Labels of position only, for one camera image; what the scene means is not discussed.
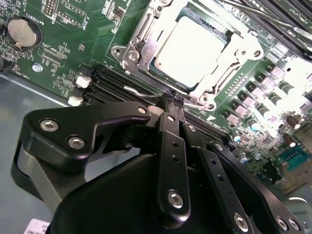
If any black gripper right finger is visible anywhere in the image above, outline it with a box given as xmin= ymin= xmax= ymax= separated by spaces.
xmin=174 ymin=95 xmax=307 ymax=234

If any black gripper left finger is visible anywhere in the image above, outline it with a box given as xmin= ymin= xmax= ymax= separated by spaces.
xmin=23 ymin=92 xmax=191 ymax=223

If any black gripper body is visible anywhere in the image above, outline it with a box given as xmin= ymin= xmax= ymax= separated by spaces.
xmin=48 ymin=152 xmax=221 ymax=234

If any metal locking lever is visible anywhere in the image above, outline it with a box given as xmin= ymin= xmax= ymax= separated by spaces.
xmin=234 ymin=2 xmax=312 ymax=39
xmin=123 ymin=84 xmax=213 ymax=110

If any metal socket cover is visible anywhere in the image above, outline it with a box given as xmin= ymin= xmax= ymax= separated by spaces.
xmin=125 ymin=0 xmax=265 ymax=103

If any silver CPU chip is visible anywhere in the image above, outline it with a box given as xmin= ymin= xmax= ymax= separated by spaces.
xmin=155 ymin=16 xmax=229 ymax=89

